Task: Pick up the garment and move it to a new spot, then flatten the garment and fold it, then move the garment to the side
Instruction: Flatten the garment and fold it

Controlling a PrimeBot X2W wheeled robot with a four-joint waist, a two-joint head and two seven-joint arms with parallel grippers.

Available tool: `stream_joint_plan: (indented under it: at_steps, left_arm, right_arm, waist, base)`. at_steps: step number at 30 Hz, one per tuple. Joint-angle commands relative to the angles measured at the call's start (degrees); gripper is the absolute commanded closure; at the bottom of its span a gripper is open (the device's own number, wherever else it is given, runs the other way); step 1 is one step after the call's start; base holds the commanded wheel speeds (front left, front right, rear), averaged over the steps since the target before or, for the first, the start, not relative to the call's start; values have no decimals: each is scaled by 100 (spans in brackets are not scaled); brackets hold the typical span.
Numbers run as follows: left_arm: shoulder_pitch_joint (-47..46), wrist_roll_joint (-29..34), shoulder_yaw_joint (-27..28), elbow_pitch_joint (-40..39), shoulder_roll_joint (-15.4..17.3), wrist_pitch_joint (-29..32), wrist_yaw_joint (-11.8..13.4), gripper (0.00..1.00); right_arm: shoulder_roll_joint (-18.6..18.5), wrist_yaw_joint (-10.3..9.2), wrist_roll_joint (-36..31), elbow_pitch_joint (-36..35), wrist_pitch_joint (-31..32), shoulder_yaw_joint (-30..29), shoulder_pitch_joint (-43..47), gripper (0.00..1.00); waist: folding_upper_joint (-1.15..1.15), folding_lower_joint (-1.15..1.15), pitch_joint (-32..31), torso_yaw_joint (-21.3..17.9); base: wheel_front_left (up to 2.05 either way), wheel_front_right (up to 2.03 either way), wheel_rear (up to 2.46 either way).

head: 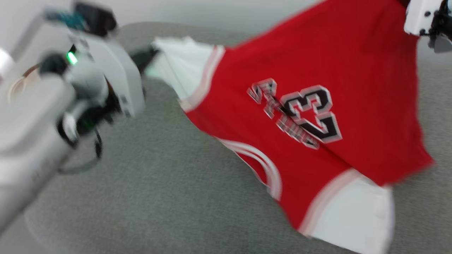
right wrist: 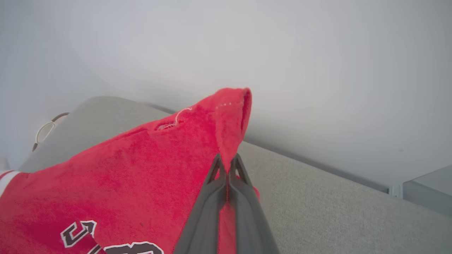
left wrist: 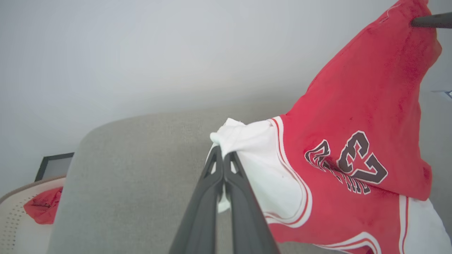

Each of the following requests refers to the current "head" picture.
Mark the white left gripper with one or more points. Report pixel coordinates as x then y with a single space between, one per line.
120 70

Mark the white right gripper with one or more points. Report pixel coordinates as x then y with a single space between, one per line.
420 16

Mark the red basketball jersey white trim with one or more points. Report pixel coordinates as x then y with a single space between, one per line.
317 53

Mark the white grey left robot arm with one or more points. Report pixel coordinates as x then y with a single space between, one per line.
24 141

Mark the cream perforated laundry basket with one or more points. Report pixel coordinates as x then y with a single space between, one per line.
17 84

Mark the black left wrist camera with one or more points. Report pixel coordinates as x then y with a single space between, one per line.
95 17

